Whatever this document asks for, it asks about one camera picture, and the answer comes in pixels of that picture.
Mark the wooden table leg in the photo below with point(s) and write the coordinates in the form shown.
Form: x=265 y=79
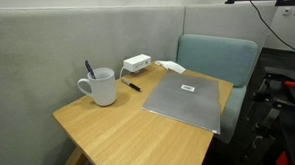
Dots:
x=74 y=159

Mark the blue pen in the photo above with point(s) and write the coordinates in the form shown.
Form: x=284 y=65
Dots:
x=89 y=68

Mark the white tissue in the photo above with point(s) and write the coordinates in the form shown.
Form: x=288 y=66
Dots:
x=171 y=66

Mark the black pen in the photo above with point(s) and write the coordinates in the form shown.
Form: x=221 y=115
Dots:
x=134 y=86

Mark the white ceramic mug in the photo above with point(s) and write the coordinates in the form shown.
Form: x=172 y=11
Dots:
x=103 y=89

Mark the white wall thermostat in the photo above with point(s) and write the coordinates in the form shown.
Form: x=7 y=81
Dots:
x=287 y=12

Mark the black overhead frame bar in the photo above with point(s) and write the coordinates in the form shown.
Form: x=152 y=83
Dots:
x=291 y=1

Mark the teal upholstered chair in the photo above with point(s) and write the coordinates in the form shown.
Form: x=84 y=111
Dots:
x=218 y=57

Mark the white power outlet box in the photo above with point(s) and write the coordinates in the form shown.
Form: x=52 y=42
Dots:
x=136 y=62

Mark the grey cloth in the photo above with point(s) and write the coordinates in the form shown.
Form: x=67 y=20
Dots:
x=183 y=104

